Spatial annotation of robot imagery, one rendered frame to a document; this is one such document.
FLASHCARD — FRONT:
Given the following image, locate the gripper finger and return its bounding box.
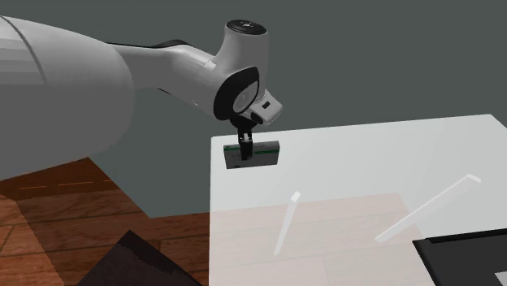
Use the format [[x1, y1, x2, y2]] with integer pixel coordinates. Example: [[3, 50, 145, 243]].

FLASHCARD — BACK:
[[237, 132, 254, 162]]

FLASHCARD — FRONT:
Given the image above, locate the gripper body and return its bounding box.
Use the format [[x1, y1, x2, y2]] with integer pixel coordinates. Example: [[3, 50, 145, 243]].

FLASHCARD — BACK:
[[228, 113, 260, 137]]

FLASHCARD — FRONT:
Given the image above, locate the grey box with green stripe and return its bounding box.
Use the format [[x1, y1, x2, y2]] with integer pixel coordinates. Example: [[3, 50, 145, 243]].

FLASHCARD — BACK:
[[223, 140, 281, 170]]

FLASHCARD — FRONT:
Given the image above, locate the glass table with white legs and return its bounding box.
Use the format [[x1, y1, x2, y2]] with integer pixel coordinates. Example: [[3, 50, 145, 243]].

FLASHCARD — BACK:
[[208, 114, 507, 286]]

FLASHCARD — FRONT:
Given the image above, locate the black flat device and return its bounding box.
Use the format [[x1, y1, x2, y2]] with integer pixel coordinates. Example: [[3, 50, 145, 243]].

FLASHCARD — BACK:
[[412, 228, 507, 286]]

